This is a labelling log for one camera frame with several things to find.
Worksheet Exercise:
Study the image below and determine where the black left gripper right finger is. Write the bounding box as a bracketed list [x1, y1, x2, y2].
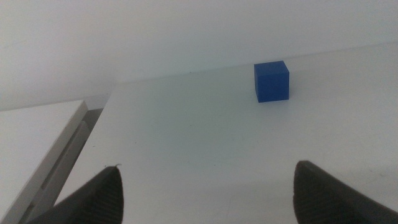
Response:
[292, 160, 398, 224]

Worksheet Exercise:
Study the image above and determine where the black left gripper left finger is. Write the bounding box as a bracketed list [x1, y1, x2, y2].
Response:
[26, 164, 124, 224]

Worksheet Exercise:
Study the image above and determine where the blue cube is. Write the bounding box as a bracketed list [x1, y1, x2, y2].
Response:
[254, 60, 290, 103]

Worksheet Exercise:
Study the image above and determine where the white side table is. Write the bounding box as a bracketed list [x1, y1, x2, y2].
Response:
[0, 100, 104, 224]

